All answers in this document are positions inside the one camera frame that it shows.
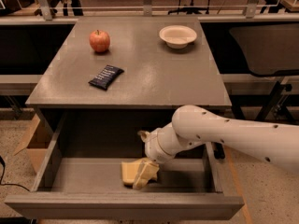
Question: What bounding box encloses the yellow sponge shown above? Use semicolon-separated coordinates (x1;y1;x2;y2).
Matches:
121;158;149;186

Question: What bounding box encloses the cardboard box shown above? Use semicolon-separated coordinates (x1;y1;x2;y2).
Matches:
13;115;51;173

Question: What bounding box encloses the white bowl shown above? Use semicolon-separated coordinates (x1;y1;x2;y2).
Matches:
159;25;197;49

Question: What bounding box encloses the metal railing frame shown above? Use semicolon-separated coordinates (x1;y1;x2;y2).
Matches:
0;0;298;22

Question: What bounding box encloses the black cable on floor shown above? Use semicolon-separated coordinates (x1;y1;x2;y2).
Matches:
0;155;31;192

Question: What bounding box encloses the grey cabinet counter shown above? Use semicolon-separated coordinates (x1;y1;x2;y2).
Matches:
24;15;233;161

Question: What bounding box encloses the dark blue snack packet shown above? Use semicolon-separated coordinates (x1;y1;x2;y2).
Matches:
89;65;123;91

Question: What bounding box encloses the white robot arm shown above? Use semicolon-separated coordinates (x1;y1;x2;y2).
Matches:
133;105;299;189

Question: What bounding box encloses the red apple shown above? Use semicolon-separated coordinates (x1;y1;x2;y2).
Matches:
89;30;110;52

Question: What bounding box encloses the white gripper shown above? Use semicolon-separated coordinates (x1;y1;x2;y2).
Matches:
133;128;174;189

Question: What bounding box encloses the grey open top drawer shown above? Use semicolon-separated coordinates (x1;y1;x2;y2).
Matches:
5;110;244;221

